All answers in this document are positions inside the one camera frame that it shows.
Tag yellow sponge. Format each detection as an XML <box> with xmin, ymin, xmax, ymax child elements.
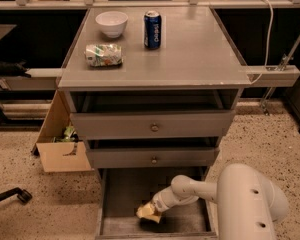
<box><xmin>136</xmin><ymin>206</ymin><xmax>161</xmax><ymax>223</ymax></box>

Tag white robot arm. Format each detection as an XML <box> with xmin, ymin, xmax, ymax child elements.
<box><xmin>136</xmin><ymin>164</ymin><xmax>289</xmax><ymax>240</ymax></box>

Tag grey bottom drawer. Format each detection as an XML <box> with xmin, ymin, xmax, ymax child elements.
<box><xmin>95</xmin><ymin>167</ymin><xmax>218</xmax><ymax>240</ymax></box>

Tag grey drawer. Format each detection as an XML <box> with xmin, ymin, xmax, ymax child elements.
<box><xmin>70</xmin><ymin>111</ymin><xmax>234</xmax><ymax>140</ymax></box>
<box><xmin>95</xmin><ymin>167</ymin><xmax>218</xmax><ymax>240</ymax></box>
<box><xmin>86</xmin><ymin>147</ymin><xmax>220</xmax><ymax>168</ymax></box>

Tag grey middle drawer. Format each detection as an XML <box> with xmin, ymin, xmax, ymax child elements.
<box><xmin>86</xmin><ymin>147</ymin><xmax>220</xmax><ymax>168</ymax></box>

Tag grey top drawer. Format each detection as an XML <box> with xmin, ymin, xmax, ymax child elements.
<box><xmin>70</xmin><ymin>111</ymin><xmax>234</xmax><ymax>140</ymax></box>

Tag grey drawer cabinet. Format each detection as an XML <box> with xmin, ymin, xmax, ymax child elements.
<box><xmin>57</xmin><ymin>5</ymin><xmax>252</xmax><ymax>240</ymax></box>

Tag cardboard box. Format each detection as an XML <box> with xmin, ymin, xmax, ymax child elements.
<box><xmin>34</xmin><ymin>91</ymin><xmax>92</xmax><ymax>172</ymax></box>

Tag green packet in box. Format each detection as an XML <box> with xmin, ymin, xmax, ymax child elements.
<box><xmin>53</xmin><ymin>126</ymin><xmax>78</xmax><ymax>143</ymax></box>

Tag black chair leg with caster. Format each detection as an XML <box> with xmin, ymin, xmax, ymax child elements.
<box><xmin>0</xmin><ymin>187</ymin><xmax>32</xmax><ymax>204</ymax></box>

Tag green white snack bag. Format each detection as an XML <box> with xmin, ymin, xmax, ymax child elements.
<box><xmin>85</xmin><ymin>44</ymin><xmax>122</xmax><ymax>67</ymax></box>

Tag white bowl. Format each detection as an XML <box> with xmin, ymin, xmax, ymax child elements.
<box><xmin>95</xmin><ymin>11</ymin><xmax>128</xmax><ymax>38</ymax></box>

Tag blue pepsi can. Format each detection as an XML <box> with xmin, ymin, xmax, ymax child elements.
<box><xmin>144</xmin><ymin>10</ymin><xmax>162</xmax><ymax>49</ymax></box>

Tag black cloth on ledge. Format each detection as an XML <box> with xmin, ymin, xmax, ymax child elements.
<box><xmin>0</xmin><ymin>61</ymin><xmax>31</xmax><ymax>78</ymax></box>

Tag white cable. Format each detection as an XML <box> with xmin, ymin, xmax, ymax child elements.
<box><xmin>249</xmin><ymin>0</ymin><xmax>275</xmax><ymax>86</ymax></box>

